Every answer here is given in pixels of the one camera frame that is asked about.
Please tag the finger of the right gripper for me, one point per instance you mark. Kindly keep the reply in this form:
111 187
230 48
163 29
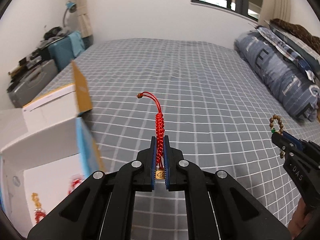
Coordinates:
281 142
292 140

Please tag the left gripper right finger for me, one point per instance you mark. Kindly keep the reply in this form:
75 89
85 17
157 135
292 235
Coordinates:
217 206

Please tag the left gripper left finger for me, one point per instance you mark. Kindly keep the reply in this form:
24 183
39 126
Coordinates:
101 207

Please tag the red cord bracelet gold plate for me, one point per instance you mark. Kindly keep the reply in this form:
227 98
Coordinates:
159 129

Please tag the right hand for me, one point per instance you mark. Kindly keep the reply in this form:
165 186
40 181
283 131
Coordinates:
299 219

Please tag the wooden headboard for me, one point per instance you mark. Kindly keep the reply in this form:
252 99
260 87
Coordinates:
318 114

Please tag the rolled blue grey duvet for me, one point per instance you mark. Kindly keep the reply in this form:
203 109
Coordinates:
298 95

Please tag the white blue cardboard box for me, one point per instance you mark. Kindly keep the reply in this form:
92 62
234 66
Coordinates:
47 151

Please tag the patterned grey pillow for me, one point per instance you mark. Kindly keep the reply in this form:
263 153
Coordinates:
294 49

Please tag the grey checked bed sheet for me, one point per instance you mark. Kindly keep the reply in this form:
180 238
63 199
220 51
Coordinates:
216 111

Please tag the brown fuzzy blanket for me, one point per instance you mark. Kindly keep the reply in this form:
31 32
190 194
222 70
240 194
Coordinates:
299 32

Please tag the beige right curtain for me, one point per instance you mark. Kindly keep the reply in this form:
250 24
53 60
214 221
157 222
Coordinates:
271 9

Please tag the beige curtain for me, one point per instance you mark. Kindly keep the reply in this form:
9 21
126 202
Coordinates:
271 9
83 18

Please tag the grey suitcase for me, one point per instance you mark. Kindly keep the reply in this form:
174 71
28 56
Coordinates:
24 89

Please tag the teal suitcase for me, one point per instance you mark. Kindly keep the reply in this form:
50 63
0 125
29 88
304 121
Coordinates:
61 52

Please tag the clutter pile on suitcases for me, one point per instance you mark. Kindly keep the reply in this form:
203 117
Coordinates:
40 54

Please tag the teal cloth on suitcase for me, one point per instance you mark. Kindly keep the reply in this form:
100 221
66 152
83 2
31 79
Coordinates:
77 43

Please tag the blue desk lamp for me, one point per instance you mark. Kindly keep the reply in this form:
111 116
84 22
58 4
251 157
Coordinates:
70 8

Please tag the beige left curtain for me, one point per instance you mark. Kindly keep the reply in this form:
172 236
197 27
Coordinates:
83 18

